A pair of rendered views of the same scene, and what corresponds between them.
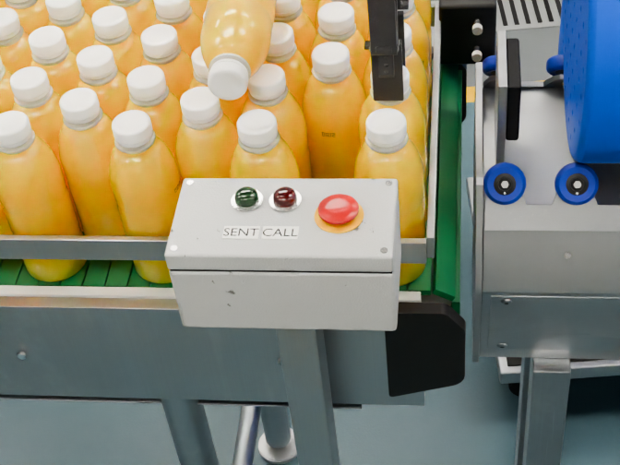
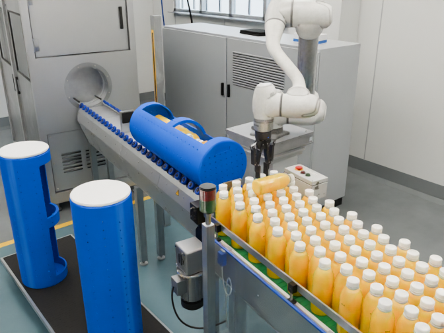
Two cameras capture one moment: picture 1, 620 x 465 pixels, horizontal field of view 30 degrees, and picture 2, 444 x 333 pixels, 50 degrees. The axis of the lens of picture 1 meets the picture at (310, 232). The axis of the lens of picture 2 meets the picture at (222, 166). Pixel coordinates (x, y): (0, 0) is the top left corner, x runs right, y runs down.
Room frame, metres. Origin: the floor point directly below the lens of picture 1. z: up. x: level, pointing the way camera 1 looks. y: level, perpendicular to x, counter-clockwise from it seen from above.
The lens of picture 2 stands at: (2.46, 1.28, 2.00)
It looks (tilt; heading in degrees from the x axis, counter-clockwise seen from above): 22 degrees down; 227
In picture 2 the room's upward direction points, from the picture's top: straight up
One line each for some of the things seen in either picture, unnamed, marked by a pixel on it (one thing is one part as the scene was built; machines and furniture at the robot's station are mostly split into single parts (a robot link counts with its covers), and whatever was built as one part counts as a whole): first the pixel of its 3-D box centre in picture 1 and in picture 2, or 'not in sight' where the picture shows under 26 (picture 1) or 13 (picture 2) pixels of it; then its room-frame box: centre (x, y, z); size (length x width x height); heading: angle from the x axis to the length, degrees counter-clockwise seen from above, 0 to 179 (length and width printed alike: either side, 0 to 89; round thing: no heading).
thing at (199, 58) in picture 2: not in sight; (245, 108); (-0.84, -1.92, 0.72); 2.15 x 0.54 x 1.45; 86
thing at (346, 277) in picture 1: (288, 253); (304, 182); (0.74, 0.02, 1.05); 0.20 x 0.10 x 0.10; 79
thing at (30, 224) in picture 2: not in sight; (35, 216); (1.53, -1.41, 0.59); 0.28 x 0.28 x 0.88
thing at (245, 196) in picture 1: (246, 196); not in sight; (0.76, 0.05, 1.11); 0.02 x 0.02 x 0.01
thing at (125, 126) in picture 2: not in sight; (127, 121); (0.74, -1.54, 1.00); 0.10 x 0.04 x 0.15; 169
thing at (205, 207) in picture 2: not in sight; (207, 203); (1.41, 0.08, 1.18); 0.06 x 0.06 x 0.05
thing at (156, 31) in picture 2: not in sight; (161, 129); (0.39, -1.64, 0.85); 0.06 x 0.06 x 1.70; 79
